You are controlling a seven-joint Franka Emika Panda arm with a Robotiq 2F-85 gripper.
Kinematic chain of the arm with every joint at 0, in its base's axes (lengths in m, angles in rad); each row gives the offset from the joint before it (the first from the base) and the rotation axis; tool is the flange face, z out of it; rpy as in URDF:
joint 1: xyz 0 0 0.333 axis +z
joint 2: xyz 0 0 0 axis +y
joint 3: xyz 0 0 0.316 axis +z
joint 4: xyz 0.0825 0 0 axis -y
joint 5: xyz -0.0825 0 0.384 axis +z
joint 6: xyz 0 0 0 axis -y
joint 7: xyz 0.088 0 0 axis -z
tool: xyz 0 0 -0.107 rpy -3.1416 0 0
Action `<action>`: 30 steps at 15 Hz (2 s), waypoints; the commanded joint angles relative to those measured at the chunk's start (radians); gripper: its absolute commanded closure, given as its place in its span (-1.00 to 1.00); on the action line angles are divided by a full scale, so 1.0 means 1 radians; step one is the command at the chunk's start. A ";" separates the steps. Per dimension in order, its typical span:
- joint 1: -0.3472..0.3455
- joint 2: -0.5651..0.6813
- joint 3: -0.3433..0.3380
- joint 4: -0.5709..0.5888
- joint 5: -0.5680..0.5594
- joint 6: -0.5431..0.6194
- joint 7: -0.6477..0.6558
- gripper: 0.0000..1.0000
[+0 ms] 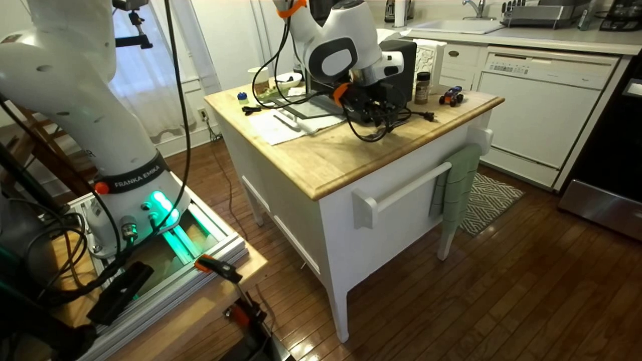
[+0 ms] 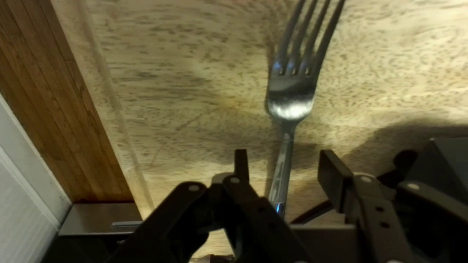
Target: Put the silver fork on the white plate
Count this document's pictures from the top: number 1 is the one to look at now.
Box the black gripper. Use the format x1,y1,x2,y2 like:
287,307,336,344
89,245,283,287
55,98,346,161
336,80,397,129

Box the black toaster oven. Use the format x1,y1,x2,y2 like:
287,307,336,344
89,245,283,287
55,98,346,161
273,37,418,127

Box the small spice bottle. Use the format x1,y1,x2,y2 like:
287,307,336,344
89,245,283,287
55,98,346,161
413,71,431,107

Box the white carton box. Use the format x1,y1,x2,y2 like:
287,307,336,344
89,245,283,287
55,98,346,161
413,37,450,97

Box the white flat plastic tool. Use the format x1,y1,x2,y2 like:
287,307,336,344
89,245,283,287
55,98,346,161
273,108,304,133

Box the red blue toy car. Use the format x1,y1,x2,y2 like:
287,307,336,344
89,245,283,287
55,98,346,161
438,86,468,108

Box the green leaf-shaped cloth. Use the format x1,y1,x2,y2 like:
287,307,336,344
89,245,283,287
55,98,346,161
260,79,301,103

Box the white paper sheet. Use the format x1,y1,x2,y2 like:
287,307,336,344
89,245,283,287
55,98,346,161
247,107,346,148

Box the white kitchen counter cabinets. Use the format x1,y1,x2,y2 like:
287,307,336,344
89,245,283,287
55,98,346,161
377,16,642,192

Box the white wooden-top kitchen island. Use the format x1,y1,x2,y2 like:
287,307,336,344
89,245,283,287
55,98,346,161
203,83,507,344

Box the white kitchen sink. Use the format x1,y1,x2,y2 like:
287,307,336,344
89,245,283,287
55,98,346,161
411,17,504,35

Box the green hanging towel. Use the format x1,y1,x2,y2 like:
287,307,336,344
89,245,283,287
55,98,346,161
439,142,486,236

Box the chrome sink faucet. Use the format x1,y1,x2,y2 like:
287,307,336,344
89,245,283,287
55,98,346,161
462,0,492,19

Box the patterned floor rug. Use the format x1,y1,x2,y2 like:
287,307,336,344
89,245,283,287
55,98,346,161
459,171,525,236

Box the white dishwasher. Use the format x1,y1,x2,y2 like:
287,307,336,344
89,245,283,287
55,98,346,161
475,45,620,191

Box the dark dish rack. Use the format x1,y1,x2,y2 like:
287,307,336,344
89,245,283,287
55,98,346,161
499,0,583,29

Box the white window curtain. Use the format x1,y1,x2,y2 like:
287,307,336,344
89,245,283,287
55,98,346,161
106,0,198,145

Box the orange black clamp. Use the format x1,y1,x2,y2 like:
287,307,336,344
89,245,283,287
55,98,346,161
195,255,245,287

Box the red black clamp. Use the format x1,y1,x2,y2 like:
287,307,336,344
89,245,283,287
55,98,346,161
222,289,287,361

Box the black stove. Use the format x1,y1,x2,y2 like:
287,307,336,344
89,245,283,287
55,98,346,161
557,47,642,245

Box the wooden robot platform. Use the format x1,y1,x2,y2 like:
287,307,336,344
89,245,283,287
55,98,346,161
46,227,268,361

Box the black flat box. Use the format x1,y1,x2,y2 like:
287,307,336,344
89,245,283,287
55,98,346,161
87,258,157,327

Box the brown wooden chair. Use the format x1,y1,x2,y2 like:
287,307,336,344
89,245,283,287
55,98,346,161
0,98,97,197

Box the black oven power cord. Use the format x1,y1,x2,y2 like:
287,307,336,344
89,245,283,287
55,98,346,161
360,107,438,145

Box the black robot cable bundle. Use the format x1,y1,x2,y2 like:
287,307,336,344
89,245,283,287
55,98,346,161
0,0,403,308

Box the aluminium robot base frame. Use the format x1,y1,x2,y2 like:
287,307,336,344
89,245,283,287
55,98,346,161
66,171,250,361

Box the black camera tripod mount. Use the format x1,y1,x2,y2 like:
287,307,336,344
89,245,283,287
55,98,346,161
109,0,157,50

